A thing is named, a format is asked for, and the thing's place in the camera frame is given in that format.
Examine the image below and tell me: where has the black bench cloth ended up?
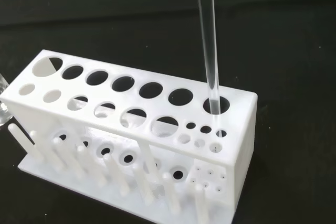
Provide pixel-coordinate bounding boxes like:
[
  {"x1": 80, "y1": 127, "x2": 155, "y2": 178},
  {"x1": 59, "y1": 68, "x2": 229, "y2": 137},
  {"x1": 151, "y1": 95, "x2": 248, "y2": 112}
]
[{"x1": 0, "y1": 0, "x2": 336, "y2": 224}]

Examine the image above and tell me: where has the white test tube rack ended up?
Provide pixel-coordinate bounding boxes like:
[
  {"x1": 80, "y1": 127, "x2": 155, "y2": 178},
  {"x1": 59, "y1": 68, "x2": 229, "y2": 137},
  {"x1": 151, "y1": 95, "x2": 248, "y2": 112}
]
[{"x1": 0, "y1": 49, "x2": 258, "y2": 224}]

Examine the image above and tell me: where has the small clear glass beaker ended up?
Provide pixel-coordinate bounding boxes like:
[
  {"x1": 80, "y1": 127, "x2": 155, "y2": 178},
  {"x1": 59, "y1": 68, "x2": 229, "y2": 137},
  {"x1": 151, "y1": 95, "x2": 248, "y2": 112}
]
[{"x1": 0, "y1": 74, "x2": 13, "y2": 127}]

